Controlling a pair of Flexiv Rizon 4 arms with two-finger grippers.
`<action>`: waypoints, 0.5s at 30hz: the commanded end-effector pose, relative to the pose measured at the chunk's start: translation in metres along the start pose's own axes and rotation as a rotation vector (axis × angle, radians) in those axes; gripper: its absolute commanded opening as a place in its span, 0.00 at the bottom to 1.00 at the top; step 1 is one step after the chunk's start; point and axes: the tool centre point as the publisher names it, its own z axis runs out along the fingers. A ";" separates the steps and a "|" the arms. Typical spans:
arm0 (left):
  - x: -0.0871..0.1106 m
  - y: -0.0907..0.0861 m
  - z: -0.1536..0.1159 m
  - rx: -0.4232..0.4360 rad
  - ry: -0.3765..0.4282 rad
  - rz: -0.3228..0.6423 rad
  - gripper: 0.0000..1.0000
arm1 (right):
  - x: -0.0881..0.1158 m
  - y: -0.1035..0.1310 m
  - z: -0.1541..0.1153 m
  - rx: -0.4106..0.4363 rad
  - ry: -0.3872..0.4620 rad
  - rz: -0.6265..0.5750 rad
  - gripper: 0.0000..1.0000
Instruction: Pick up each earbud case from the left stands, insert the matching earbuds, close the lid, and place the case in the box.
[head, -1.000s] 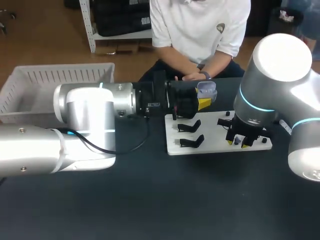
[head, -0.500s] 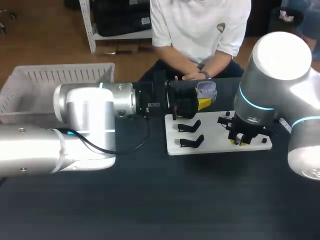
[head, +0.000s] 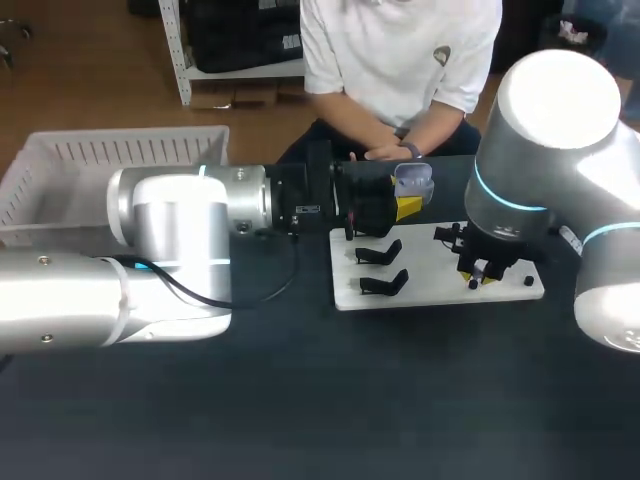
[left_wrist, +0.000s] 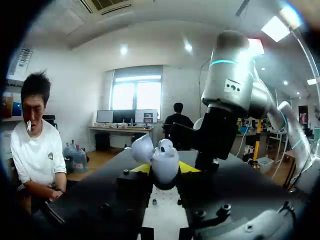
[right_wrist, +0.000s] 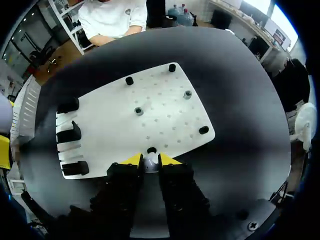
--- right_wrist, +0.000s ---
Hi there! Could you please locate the white plate with black stands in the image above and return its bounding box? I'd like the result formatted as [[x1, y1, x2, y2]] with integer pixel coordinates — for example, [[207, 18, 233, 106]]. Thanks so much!
[[55, 61, 216, 180]]

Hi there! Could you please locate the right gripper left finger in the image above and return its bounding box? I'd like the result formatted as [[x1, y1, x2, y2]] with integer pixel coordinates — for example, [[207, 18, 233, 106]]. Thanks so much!
[[89, 152, 145, 239]]

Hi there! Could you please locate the person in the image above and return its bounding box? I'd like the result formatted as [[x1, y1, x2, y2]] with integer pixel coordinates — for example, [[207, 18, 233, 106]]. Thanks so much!
[[271, 57, 312, 114], [77, 0, 148, 48]]

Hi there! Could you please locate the white earbud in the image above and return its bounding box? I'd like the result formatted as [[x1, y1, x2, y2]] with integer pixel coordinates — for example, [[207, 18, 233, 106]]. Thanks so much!
[[143, 152, 161, 174]]

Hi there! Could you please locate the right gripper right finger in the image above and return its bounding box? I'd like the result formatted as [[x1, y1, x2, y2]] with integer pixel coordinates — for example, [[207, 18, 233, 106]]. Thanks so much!
[[157, 151, 216, 240]]

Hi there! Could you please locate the grey slotted basket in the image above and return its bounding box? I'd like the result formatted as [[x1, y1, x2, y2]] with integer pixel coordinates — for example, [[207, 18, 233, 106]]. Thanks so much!
[[9, 74, 42, 141]]

